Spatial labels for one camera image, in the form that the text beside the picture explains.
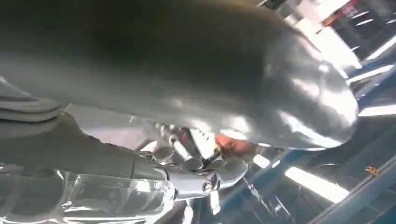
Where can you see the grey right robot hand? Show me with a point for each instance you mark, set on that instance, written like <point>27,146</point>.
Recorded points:
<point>191,61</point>

